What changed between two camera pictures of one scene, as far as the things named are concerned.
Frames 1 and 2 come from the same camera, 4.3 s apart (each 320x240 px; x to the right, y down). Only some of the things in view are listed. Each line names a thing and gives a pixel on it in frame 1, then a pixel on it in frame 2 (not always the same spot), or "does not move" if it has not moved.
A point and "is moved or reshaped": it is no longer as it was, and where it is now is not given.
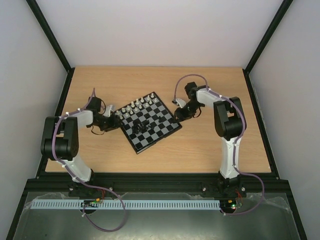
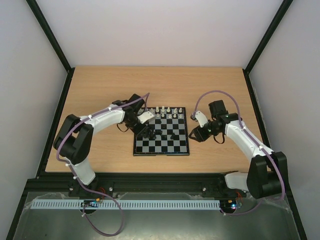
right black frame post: x=282 y=10 does not move
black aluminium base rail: x=271 y=184 does not move
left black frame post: x=46 y=28 does not move
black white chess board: x=146 y=122 is moved or reshaped
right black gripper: x=182 y=112 → x=200 y=132
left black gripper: x=115 y=123 → x=140 y=131
